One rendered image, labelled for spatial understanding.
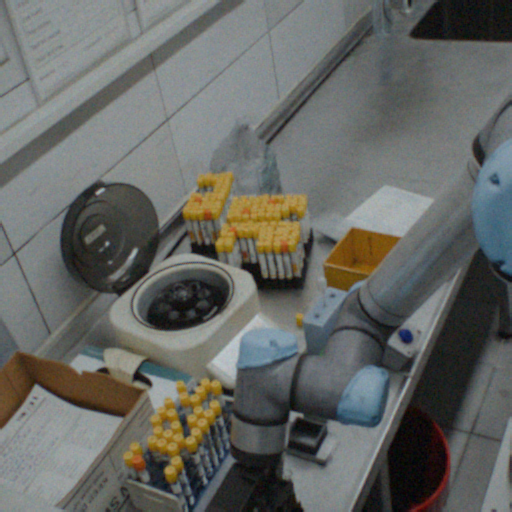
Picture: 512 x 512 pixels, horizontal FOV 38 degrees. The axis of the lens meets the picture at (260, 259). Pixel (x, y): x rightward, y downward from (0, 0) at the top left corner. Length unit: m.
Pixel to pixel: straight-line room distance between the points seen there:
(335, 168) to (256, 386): 1.08
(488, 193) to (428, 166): 1.27
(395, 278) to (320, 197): 0.92
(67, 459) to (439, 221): 0.73
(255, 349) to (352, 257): 0.68
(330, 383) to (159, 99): 0.96
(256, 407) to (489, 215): 0.43
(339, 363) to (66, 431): 0.56
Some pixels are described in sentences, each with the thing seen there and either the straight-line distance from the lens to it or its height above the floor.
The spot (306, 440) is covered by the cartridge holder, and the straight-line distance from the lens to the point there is 1.25.
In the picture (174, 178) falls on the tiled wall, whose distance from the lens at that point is 1.78.
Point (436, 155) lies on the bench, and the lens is 1.96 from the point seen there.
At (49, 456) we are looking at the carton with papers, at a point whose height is 0.94.
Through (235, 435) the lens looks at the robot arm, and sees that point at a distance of 0.98.
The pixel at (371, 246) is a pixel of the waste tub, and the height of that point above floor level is 0.94.
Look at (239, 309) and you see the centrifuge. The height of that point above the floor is 0.98.
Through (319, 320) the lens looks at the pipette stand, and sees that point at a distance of 1.32.
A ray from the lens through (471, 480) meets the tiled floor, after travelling 2.30.
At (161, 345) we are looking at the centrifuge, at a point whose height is 0.99.
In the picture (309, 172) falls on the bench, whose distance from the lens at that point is 1.93.
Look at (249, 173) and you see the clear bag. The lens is 1.76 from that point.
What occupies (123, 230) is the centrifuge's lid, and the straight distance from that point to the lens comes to 1.53.
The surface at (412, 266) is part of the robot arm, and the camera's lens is 0.90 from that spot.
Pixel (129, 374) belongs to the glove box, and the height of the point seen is 0.96.
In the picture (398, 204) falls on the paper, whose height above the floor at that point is 0.89.
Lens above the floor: 1.86
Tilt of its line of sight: 37 degrees down
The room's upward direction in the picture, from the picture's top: 11 degrees counter-clockwise
